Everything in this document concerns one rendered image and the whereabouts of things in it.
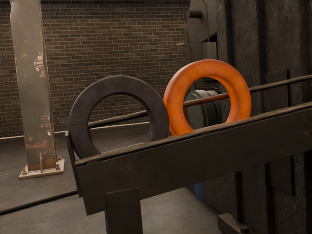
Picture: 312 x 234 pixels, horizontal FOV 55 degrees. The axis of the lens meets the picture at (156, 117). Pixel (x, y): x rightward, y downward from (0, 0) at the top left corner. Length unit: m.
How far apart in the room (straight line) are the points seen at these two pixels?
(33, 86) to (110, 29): 4.00
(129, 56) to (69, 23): 1.40
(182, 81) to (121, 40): 6.26
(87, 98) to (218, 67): 0.26
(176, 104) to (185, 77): 0.05
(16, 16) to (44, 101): 0.81
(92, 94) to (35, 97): 2.54
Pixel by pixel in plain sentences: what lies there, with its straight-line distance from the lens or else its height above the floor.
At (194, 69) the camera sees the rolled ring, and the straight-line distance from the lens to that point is 0.59.
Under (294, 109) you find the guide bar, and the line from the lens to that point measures 0.68.
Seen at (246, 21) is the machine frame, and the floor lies 0.94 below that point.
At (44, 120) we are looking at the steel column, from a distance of 3.06.
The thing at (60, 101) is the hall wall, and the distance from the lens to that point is 6.62.
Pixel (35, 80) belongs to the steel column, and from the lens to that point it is 3.07.
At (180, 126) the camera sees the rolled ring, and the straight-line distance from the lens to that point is 0.58.
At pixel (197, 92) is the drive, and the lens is 1.97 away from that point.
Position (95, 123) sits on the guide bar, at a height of 0.64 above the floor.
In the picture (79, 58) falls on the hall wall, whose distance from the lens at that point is 6.67.
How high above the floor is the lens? 0.70
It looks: 5 degrees down
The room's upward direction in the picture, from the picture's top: 5 degrees counter-clockwise
